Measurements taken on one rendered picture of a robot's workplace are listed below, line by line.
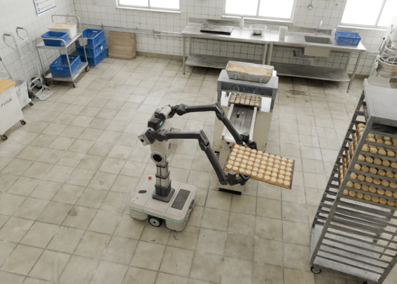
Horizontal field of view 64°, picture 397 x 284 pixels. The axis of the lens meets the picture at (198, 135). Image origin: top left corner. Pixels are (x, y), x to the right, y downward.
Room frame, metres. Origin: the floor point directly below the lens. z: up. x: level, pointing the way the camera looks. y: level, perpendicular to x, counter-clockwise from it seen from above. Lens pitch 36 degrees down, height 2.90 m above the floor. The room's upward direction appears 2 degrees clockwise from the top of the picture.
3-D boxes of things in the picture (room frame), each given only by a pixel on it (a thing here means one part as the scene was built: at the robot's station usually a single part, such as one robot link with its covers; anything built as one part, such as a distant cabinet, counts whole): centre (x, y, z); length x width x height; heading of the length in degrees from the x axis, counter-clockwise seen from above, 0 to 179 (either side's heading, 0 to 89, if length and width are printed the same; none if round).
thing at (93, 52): (6.66, 2.40, 0.30); 0.60 x 0.40 x 0.20; 171
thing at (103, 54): (6.66, 2.40, 0.10); 0.60 x 0.40 x 0.20; 168
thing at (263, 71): (3.59, -0.59, 1.28); 0.54 x 0.27 x 0.06; 78
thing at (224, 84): (3.60, -0.59, 1.01); 0.72 x 0.33 x 0.34; 78
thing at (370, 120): (1.79, -1.14, 0.97); 0.03 x 0.03 x 1.70; 73
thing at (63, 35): (5.54, 2.62, 0.88); 0.40 x 0.30 x 0.16; 84
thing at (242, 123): (3.10, -0.48, 0.45); 0.70 x 0.34 x 0.90; 168
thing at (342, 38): (5.97, -2.72, 0.95); 0.40 x 0.30 x 0.14; 83
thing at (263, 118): (4.06, -0.69, 0.42); 1.28 x 0.72 x 0.84; 168
